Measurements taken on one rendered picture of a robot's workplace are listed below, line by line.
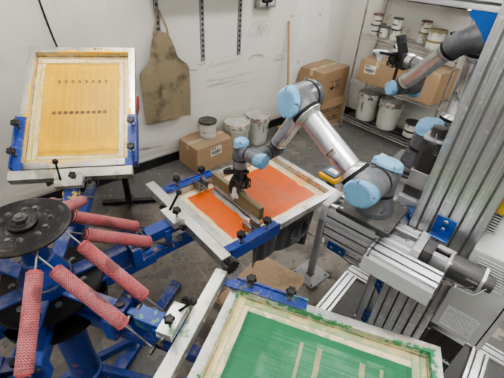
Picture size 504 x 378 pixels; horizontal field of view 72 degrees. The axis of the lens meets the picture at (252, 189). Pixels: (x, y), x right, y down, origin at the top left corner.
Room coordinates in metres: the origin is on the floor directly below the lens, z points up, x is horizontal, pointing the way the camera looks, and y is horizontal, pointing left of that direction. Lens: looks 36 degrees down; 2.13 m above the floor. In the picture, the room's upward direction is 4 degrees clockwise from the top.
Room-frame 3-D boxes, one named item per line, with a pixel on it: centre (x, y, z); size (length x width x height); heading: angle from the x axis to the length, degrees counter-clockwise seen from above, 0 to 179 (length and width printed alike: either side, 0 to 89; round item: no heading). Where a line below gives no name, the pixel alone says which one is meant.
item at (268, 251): (1.47, -0.18, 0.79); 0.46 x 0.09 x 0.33; 133
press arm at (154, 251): (1.27, 0.31, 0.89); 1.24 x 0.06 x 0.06; 133
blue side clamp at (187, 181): (1.61, 0.35, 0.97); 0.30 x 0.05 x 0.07; 133
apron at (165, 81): (3.37, 0.92, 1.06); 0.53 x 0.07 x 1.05; 133
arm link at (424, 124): (1.53, -0.82, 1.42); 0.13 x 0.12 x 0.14; 116
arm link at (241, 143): (1.47, 0.06, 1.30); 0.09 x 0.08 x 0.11; 48
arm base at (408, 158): (1.52, -0.81, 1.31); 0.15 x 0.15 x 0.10
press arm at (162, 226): (1.18, 0.40, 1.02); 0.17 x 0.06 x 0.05; 133
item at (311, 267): (1.86, -0.51, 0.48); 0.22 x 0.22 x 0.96; 43
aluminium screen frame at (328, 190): (1.57, -0.01, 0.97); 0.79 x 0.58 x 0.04; 133
